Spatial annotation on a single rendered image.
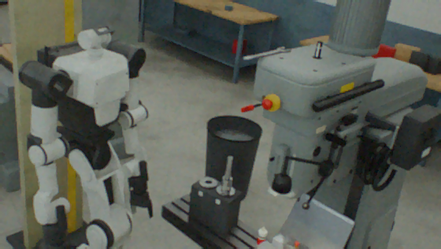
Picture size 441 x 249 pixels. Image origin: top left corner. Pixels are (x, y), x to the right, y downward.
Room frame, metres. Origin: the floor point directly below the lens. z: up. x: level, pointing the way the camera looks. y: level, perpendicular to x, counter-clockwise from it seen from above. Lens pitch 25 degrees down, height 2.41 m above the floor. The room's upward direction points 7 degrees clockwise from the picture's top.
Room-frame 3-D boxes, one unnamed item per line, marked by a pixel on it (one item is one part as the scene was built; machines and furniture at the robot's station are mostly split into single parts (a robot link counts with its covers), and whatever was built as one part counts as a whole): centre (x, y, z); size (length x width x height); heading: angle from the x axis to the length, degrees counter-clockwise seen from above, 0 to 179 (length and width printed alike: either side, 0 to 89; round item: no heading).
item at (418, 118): (1.79, -0.77, 1.62); 0.20 x 0.09 x 0.21; 139
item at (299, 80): (1.80, -0.33, 1.81); 0.47 x 0.26 x 0.16; 139
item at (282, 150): (1.70, -0.25, 1.45); 0.04 x 0.04 x 0.21; 49
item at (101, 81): (1.85, 0.57, 1.63); 0.34 x 0.30 x 0.36; 152
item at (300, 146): (1.79, -0.32, 1.47); 0.21 x 0.19 x 0.32; 49
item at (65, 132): (1.87, 0.59, 1.37); 0.28 x 0.13 x 0.18; 62
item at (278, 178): (1.56, -0.25, 1.48); 0.07 x 0.07 x 0.06
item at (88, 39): (1.82, 0.51, 1.84); 0.10 x 0.07 x 0.09; 152
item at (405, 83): (2.16, -0.65, 1.66); 0.80 x 0.23 x 0.20; 139
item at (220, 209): (2.05, -0.02, 1.02); 0.22 x 0.12 x 0.20; 60
